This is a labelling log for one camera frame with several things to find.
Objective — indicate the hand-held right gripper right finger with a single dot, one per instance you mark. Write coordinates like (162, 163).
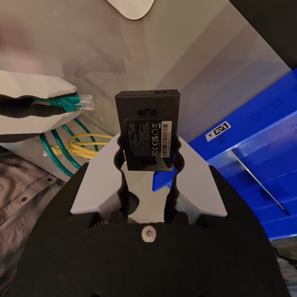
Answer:
(199, 185)

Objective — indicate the person's plaid shirt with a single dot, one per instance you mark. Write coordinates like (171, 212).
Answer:
(23, 185)

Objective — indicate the blue plastic bin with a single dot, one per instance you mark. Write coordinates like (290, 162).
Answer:
(255, 139)

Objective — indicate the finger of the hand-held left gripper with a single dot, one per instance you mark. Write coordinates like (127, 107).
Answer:
(27, 124)
(34, 85)

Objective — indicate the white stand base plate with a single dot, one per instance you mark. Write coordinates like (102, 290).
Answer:
(132, 9)

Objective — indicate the black network switch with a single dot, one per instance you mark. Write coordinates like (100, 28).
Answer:
(143, 109)

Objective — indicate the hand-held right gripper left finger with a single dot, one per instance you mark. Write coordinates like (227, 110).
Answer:
(97, 185)

